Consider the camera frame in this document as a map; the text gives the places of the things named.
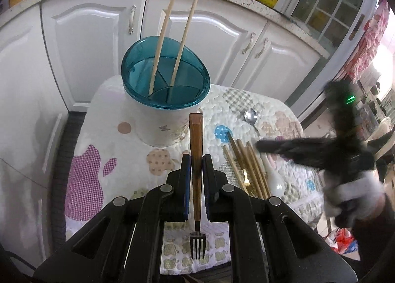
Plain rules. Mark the pink floral hanging cloth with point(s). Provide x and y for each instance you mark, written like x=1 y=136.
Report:
x=367 y=46

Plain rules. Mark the teal rimmed floral utensil holder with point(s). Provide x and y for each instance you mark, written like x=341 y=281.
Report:
x=161 y=115

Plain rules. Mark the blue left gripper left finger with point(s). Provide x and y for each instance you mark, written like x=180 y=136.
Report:
x=185 y=178

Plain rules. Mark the metal spoon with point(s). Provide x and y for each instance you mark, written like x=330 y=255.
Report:
x=251 y=117

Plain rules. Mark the wooden handled fork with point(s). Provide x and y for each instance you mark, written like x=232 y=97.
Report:
x=197 y=239

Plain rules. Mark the white gloved right hand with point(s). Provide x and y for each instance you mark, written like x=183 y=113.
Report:
x=360 y=200

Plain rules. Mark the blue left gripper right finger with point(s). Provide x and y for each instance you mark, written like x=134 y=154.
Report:
x=209 y=182

